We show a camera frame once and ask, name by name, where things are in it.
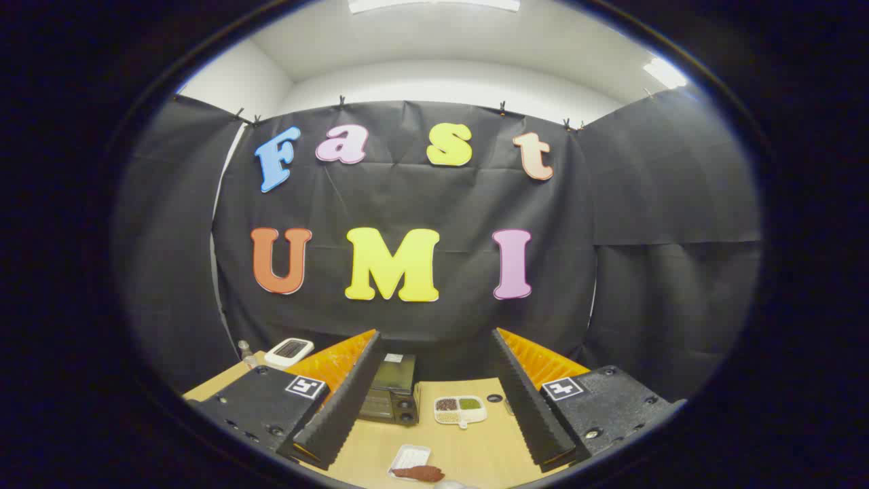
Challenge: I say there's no ceiling light panel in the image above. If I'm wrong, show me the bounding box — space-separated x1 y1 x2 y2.
348 0 521 14
644 58 688 90

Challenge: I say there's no white rectangular tray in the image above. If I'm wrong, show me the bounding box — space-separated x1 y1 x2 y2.
388 444 432 480

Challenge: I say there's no brown meat slice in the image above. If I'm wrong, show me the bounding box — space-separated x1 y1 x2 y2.
392 465 445 484

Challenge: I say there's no white divided dish with grains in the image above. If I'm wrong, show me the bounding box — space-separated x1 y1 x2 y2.
433 395 487 429

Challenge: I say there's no white bread toaster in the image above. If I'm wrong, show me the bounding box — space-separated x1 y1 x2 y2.
264 338 315 369

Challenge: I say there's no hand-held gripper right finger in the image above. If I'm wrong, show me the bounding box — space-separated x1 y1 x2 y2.
490 328 686 473

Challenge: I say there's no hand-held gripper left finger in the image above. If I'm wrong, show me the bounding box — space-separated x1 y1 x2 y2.
187 329 382 471

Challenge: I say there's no black toaster oven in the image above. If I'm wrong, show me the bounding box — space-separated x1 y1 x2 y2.
358 353 420 427

